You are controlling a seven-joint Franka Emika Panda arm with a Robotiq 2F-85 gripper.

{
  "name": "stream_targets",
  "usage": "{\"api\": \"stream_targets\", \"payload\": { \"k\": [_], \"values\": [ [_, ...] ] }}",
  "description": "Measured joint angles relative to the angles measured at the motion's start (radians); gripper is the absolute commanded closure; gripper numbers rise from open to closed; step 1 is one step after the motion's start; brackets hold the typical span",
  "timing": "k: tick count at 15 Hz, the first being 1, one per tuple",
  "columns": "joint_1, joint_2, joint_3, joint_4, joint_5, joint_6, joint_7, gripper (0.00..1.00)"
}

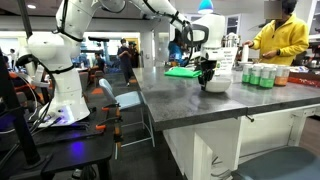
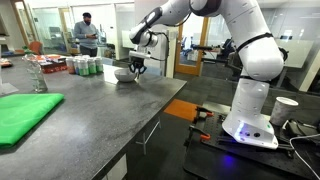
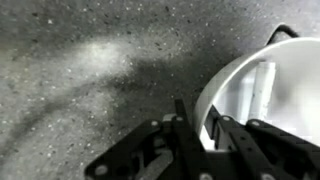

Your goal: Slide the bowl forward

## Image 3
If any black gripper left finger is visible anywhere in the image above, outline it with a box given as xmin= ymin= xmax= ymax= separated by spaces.
xmin=83 ymin=98 xmax=214 ymax=180

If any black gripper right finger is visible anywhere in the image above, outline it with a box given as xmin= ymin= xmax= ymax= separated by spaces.
xmin=203 ymin=104 xmax=320 ymax=180

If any white ceramic bowl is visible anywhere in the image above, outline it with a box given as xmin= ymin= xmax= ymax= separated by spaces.
xmin=193 ymin=37 xmax=320 ymax=152

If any black cable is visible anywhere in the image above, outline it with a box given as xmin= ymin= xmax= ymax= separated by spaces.
xmin=265 ymin=23 xmax=301 ymax=46

